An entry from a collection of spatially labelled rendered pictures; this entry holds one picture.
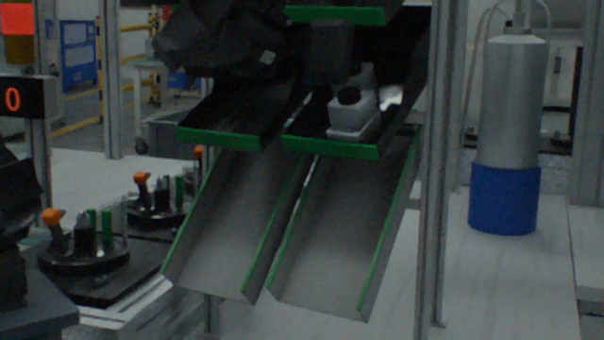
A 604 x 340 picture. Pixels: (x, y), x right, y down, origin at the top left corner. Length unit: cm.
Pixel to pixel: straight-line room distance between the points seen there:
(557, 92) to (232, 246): 907
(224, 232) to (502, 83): 85
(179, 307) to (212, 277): 15
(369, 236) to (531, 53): 81
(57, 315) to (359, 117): 40
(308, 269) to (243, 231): 11
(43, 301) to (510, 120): 115
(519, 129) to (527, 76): 12
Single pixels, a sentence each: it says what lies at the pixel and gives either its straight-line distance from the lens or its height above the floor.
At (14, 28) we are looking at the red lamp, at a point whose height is 132.
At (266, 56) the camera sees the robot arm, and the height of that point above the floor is 132.
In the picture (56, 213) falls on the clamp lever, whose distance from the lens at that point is 112.
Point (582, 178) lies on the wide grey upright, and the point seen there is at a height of 93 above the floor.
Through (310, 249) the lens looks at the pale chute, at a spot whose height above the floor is 105.
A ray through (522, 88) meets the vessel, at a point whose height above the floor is 119.
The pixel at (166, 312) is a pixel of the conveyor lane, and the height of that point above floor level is 93.
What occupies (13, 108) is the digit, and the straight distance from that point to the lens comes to 135.
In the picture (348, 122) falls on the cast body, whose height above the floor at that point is 123.
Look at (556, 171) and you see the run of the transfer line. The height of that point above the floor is 92.
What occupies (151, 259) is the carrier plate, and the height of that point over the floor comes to 97.
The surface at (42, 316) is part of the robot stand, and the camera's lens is 80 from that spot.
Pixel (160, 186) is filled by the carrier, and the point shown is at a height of 103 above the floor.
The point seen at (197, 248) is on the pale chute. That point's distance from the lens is 105.
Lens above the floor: 138
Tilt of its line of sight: 13 degrees down
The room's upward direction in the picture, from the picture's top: 1 degrees clockwise
